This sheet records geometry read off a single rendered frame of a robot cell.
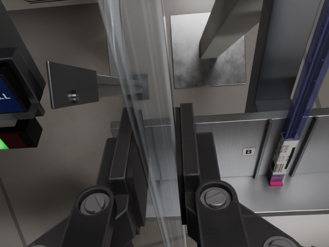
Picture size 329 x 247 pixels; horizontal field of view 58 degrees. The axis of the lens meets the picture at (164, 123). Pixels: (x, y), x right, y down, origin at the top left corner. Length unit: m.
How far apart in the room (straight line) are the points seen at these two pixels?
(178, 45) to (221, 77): 0.18
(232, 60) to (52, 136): 0.71
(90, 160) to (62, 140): 0.13
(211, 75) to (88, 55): 0.44
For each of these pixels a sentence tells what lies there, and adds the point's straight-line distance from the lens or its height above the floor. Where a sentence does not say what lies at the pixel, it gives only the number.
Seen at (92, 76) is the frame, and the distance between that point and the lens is 0.47.
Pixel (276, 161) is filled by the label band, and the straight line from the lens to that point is 0.33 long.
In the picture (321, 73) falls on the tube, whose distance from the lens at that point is 0.25.
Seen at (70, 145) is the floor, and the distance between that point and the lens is 1.16.
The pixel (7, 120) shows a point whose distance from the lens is 0.39.
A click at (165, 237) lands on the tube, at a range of 0.18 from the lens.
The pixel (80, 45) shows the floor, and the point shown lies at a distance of 1.13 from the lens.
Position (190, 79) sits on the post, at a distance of 1.05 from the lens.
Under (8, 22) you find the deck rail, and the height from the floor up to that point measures 0.75.
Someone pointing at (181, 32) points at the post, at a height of 0.01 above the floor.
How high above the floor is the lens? 1.06
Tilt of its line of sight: 82 degrees down
